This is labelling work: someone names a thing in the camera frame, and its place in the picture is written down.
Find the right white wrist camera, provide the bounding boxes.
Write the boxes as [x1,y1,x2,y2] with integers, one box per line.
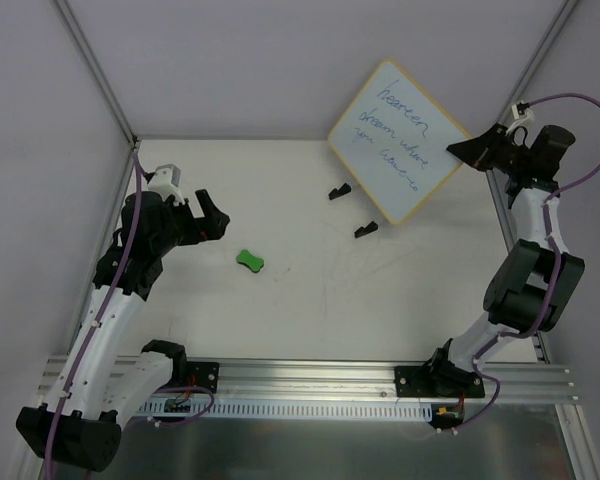
[506,101,535,135]

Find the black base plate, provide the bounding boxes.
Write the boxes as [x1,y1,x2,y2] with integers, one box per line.
[393,365,485,399]
[185,361,220,394]

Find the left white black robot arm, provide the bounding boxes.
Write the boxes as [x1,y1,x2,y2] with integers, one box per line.
[16,189,230,472]

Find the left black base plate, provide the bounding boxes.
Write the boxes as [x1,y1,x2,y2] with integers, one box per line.
[185,361,220,394]

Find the aluminium corner post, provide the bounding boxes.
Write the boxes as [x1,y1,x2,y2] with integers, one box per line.
[50,0,138,150]
[496,0,582,123]

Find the aluminium mounting rail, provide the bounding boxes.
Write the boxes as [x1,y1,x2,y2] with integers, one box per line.
[37,353,580,404]

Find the black whiteboard foot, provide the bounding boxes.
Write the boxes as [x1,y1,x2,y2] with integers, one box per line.
[354,221,379,239]
[328,183,352,201]

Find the yellow framed whiteboard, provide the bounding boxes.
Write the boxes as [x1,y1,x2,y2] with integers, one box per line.
[327,58,470,225]

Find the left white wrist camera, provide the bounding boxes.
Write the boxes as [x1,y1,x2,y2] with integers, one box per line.
[147,164,185,205]

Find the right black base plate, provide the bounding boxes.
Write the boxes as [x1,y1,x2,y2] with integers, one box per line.
[393,365,485,399]

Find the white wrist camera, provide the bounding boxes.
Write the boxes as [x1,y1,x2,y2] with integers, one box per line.
[506,101,535,135]
[147,164,185,205]

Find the white slotted cable duct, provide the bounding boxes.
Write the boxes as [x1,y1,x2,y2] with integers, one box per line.
[135,396,433,423]

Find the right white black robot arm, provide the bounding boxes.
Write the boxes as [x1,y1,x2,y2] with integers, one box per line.
[422,124,585,396]

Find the green whiteboard eraser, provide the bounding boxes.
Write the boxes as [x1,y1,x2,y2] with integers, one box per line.
[236,249,265,274]

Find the right aluminium corner post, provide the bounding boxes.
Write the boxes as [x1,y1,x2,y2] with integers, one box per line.
[496,0,582,123]

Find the left aluminium corner post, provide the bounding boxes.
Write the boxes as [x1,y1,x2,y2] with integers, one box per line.
[50,0,138,150]

